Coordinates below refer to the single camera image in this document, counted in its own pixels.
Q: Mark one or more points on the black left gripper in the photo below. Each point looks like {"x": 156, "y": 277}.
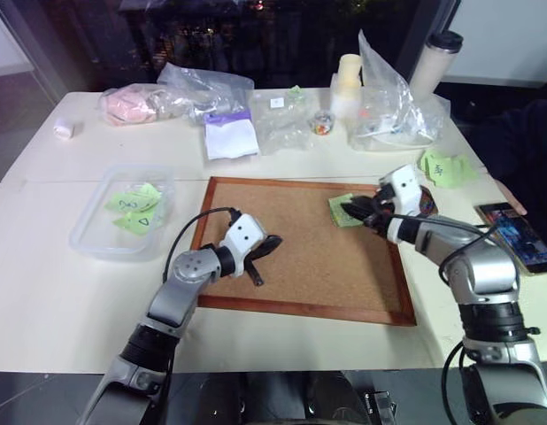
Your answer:
{"x": 257, "y": 254}

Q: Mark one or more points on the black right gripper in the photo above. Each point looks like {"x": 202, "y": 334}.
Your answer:
{"x": 382, "y": 208}

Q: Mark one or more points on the green sticky note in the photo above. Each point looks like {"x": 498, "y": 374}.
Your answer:
{"x": 337, "y": 212}

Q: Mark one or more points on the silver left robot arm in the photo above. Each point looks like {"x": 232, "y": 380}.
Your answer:
{"x": 171, "y": 292}

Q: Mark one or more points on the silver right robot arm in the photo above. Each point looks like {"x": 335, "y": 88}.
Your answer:
{"x": 481, "y": 270}

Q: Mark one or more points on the tray of colourful pushpins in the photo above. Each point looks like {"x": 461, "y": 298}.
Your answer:
{"x": 429, "y": 203}

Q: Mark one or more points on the small cup of pushpins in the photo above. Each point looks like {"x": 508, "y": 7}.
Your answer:
{"x": 322, "y": 124}

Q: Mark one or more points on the crumpled green note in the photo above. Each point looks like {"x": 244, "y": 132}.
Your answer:
{"x": 150, "y": 194}

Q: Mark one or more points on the green note with triangle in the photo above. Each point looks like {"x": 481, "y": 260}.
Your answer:
{"x": 138, "y": 222}

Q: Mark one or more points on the clear plastic box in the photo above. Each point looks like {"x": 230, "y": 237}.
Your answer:
{"x": 123, "y": 212}

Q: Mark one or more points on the green note with scribble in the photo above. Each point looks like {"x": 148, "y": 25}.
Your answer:
{"x": 123, "y": 204}

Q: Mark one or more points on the bystander bare hand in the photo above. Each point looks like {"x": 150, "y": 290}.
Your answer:
{"x": 510, "y": 197}

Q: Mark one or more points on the wood-framed cork board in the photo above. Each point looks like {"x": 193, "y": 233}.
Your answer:
{"x": 300, "y": 248}

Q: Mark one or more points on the pile of green notes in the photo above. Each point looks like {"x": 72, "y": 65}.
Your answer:
{"x": 446, "y": 168}

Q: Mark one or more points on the large clear plastic bag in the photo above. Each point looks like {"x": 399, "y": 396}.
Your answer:
{"x": 397, "y": 106}

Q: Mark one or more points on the flat clear plastic bag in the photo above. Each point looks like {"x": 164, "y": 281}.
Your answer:
{"x": 282, "y": 124}

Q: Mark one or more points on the stack of cream cups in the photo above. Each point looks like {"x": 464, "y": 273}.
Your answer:
{"x": 346, "y": 84}

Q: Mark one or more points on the white paper pack purple header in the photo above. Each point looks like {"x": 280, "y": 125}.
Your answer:
{"x": 231, "y": 137}

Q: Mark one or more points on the small green paper scrap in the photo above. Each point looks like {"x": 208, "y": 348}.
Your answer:
{"x": 295, "y": 90}

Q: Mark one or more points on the white tumbler with dark lid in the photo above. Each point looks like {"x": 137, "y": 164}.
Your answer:
{"x": 433, "y": 66}

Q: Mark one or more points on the black smartphone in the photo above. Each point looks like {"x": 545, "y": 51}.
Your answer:
{"x": 517, "y": 237}

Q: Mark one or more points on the bystander dark sleeve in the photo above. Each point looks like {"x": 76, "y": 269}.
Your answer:
{"x": 512, "y": 141}

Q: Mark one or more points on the crumpled clear plastic bag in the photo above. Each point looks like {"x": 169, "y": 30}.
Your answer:
{"x": 202, "y": 88}

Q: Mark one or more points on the bag with pink items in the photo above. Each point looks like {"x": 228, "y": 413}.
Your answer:
{"x": 127, "y": 106}

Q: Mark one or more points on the white tape roll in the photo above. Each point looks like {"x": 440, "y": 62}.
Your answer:
{"x": 64, "y": 128}

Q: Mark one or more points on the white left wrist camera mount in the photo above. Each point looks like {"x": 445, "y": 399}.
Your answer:
{"x": 244, "y": 232}

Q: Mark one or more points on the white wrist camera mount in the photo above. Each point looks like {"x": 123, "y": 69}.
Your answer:
{"x": 244, "y": 232}
{"x": 404, "y": 188}

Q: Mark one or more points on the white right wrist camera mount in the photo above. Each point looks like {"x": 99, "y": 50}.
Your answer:
{"x": 404, "y": 188}

